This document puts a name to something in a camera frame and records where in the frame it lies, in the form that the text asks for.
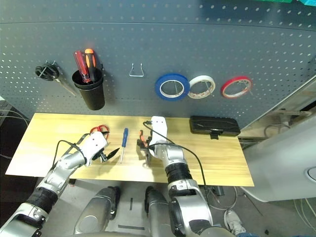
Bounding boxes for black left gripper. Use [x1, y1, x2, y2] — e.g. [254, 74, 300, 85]
[94, 131, 121, 164]

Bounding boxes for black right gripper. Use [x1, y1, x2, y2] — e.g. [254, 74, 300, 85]
[136, 135, 152, 153]

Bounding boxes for blue handled screwdriver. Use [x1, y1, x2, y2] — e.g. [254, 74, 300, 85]
[119, 127, 129, 164]

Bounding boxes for orange black needle-nose pliers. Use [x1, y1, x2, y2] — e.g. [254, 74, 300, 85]
[137, 129, 152, 168]

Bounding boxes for red handled scissors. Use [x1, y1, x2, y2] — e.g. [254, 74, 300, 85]
[90, 125, 110, 163]

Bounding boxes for dark grey metal pegboard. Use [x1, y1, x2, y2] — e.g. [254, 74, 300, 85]
[0, 0, 316, 129]

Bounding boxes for black plastic cup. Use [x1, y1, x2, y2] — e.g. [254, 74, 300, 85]
[71, 68, 106, 111]

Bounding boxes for blue tape roll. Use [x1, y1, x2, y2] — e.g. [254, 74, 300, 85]
[154, 72, 191, 101]

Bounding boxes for silver robot right leg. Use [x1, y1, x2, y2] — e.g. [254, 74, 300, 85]
[144, 185, 178, 237]

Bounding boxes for silver robot leg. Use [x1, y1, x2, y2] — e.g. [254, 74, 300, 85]
[144, 185, 178, 237]
[73, 186, 121, 235]

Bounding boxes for silver robot left leg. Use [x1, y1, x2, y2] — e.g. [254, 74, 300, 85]
[73, 186, 121, 235]

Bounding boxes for black plastic tool case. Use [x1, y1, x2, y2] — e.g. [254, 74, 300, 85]
[189, 115, 241, 140]

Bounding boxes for white tape roll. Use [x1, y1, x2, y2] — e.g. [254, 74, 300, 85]
[187, 75, 216, 99]

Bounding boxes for grey robot torso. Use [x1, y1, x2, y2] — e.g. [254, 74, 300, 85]
[86, 231, 154, 237]

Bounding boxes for black side shelf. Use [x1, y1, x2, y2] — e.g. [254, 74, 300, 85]
[0, 98, 35, 178]

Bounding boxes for red tape roll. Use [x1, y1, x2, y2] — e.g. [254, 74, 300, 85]
[220, 76, 253, 99]

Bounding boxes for white bystander sneaker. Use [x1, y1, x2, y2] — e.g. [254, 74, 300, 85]
[223, 209, 247, 235]

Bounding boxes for white rounded machine housing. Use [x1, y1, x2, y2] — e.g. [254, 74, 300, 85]
[240, 118, 316, 203]

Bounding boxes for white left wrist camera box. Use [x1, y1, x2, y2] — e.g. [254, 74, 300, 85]
[85, 131, 109, 166]

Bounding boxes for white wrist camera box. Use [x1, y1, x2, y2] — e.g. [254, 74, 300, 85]
[148, 115, 169, 158]
[85, 131, 109, 166]

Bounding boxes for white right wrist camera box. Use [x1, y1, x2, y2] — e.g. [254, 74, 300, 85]
[148, 115, 169, 158]

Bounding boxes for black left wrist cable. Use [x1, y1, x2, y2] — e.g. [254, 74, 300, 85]
[50, 133, 91, 173]

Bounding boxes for wire pliers hook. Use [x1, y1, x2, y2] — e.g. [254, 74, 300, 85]
[128, 63, 145, 78]

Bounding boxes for orange black handled screwdriver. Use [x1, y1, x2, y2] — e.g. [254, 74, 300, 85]
[83, 48, 97, 83]

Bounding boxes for black handled scissors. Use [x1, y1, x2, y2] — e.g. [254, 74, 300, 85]
[34, 61, 79, 97]

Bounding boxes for grey cable bundle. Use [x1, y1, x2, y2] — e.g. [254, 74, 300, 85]
[0, 101, 32, 124]

